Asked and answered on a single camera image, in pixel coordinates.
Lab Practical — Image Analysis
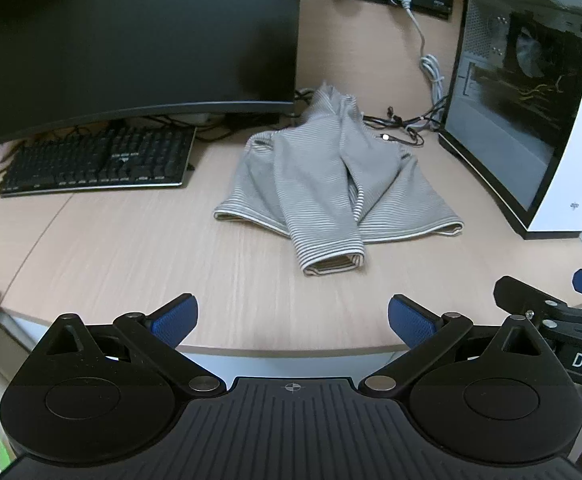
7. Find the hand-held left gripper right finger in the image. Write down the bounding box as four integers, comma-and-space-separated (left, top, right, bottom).
361, 295, 546, 401

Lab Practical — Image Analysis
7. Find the grey striped garment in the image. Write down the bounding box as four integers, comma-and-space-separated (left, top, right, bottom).
213, 81, 466, 277

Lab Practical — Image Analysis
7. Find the black cable bundle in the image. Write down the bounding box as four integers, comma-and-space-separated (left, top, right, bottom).
361, 95, 452, 150

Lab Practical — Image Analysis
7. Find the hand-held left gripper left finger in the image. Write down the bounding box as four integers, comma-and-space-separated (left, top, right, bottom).
31, 294, 226, 395

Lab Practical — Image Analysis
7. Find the black curved monitor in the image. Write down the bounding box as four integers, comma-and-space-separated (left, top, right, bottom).
0, 0, 304, 146

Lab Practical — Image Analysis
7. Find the black keyboard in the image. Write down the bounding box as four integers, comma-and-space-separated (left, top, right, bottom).
0, 122, 198, 197

